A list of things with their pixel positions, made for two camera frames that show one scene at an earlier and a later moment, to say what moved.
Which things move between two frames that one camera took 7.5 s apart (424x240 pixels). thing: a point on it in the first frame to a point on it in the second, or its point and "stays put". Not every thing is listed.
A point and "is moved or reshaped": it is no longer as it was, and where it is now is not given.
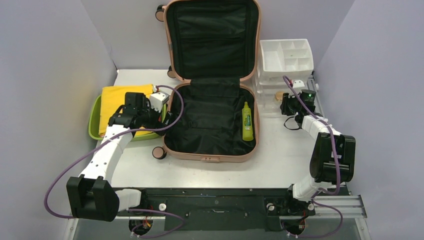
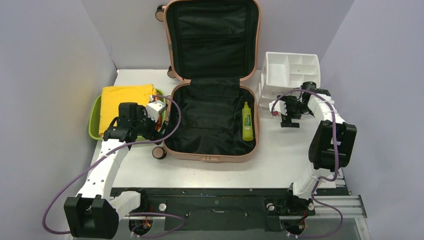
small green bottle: (247, 132) stays put
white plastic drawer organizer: (278, 59) is moved or reshaped
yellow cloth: (113, 97) stays put
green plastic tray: (94, 118) stays put
